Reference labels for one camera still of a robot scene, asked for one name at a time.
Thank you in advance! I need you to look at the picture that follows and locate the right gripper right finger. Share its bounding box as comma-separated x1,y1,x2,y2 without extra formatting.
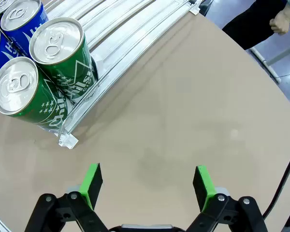
186,165,269,232

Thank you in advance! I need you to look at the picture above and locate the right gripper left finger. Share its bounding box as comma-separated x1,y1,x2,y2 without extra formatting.
24,163,109,232

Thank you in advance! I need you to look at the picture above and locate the clear plastic can dispenser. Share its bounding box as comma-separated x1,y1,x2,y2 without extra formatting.
35,0,205,150

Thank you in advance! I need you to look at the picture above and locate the person's left hand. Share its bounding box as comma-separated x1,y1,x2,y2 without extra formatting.
269,4,290,36

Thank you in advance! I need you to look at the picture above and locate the green Chilsung cider can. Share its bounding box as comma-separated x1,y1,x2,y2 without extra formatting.
0,57,74,126
29,16,100,104

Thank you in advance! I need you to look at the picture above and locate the blue Pocari Sweat can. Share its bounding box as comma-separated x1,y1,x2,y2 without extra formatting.
0,27,32,82
0,0,49,60

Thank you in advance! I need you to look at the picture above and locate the person in teal fleece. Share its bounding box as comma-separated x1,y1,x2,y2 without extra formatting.
221,0,290,51

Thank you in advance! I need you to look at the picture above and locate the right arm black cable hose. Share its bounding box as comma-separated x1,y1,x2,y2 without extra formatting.
262,144,290,219

